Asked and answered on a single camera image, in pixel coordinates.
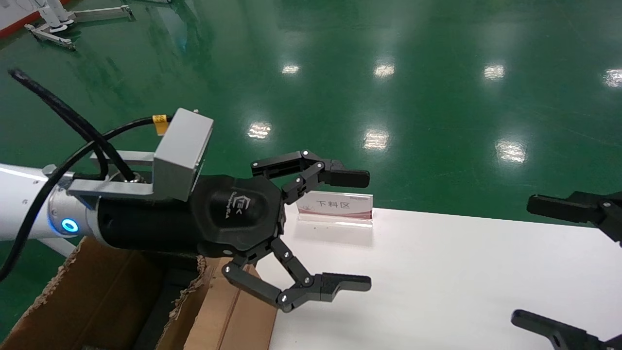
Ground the white humanoid robot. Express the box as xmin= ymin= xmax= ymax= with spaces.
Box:
xmin=17 ymin=0 xmax=76 ymax=34

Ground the thin black camera cable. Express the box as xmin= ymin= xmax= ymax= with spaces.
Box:
xmin=0 ymin=116 xmax=161 ymax=282

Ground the large open cardboard box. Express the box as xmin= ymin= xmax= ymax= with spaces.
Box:
xmin=0 ymin=236 xmax=209 ymax=350

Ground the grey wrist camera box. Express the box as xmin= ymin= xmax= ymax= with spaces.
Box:
xmin=68 ymin=108 xmax=214 ymax=202

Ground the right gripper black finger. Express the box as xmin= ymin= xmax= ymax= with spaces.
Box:
xmin=527 ymin=191 xmax=622 ymax=244
xmin=510 ymin=309 xmax=622 ymax=350

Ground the white metal robot stand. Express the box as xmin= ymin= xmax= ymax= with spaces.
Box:
xmin=24 ymin=5 xmax=136 ymax=51

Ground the clear acrylic sign holder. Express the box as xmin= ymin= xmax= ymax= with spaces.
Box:
xmin=295 ymin=192 xmax=374 ymax=228

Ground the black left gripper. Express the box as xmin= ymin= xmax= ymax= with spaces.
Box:
xmin=95 ymin=150 xmax=372 ymax=313

